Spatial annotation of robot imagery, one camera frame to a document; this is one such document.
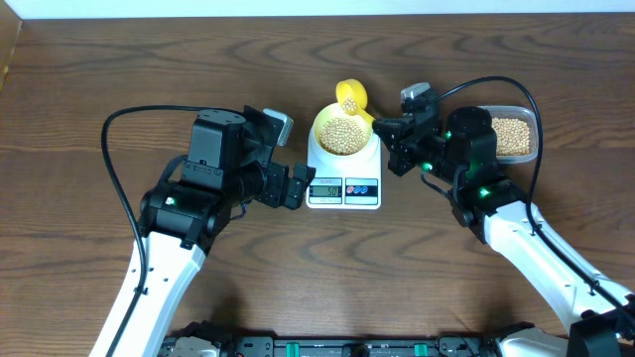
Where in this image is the white digital kitchen scale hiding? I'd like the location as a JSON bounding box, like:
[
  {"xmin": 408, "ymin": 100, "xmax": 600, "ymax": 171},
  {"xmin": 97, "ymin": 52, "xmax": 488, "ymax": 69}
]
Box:
[{"xmin": 306, "ymin": 118, "xmax": 382, "ymax": 210}]

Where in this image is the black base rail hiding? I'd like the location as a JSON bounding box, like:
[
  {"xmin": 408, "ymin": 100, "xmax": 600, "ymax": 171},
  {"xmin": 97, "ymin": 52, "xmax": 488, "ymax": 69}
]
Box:
[{"xmin": 158, "ymin": 321, "xmax": 498, "ymax": 357}]

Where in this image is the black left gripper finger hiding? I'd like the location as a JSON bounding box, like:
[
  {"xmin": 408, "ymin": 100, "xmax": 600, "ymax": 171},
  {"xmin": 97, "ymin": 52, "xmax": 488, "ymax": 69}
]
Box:
[
  {"xmin": 293, "ymin": 163, "xmax": 317, "ymax": 186},
  {"xmin": 283, "ymin": 178, "xmax": 306, "ymax": 210}
]

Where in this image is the clear plastic container of soybeans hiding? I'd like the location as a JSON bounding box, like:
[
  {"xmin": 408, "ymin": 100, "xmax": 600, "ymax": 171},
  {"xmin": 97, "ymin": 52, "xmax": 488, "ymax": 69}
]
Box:
[{"xmin": 481, "ymin": 105, "xmax": 538, "ymax": 165}]

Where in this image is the yellow measuring scoop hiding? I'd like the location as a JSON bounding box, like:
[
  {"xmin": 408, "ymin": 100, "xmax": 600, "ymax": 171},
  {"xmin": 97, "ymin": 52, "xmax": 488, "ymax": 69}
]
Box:
[{"xmin": 335, "ymin": 78, "xmax": 374, "ymax": 126}]

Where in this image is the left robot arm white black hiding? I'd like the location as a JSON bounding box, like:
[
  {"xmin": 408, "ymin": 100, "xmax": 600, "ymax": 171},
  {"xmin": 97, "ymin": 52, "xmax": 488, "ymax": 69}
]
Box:
[{"xmin": 91, "ymin": 106, "xmax": 316, "ymax": 356}]

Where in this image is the pale yellow bowl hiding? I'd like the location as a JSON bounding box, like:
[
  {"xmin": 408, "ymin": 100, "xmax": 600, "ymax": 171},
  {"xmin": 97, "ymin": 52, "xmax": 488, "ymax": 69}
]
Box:
[{"xmin": 313, "ymin": 103, "xmax": 371, "ymax": 156}]

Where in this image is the cardboard panel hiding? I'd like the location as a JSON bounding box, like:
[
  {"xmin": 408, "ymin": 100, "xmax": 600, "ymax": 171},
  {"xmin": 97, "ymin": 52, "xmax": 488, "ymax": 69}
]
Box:
[{"xmin": 0, "ymin": 0, "xmax": 23, "ymax": 86}]

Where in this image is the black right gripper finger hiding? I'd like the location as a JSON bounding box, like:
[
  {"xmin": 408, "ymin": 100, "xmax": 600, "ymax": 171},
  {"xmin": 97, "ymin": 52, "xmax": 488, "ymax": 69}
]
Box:
[
  {"xmin": 373, "ymin": 123, "xmax": 412, "ymax": 154},
  {"xmin": 372, "ymin": 116, "xmax": 414, "ymax": 130}
]

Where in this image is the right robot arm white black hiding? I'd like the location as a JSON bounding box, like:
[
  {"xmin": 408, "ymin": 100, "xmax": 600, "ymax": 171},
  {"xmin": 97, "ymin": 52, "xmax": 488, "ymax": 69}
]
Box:
[{"xmin": 372, "ymin": 107, "xmax": 634, "ymax": 356}]

